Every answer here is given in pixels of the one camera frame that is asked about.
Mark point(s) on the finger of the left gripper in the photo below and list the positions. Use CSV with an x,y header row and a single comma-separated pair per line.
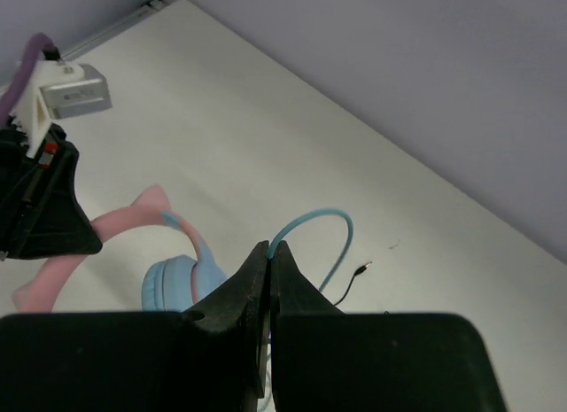
x,y
56,227

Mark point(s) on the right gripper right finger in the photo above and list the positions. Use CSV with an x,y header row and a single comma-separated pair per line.
x,y
323,359

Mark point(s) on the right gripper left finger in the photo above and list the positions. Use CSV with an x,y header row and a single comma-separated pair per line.
x,y
211,357

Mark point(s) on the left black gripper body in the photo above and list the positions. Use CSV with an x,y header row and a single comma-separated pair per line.
x,y
32,180

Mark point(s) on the pink blue cat-ear headphones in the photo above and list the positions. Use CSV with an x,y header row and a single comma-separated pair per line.
x,y
174,284

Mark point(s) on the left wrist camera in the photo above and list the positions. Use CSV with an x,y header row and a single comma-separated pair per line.
x,y
56,91

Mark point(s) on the aluminium rail frame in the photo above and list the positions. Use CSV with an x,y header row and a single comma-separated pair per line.
x,y
104,35

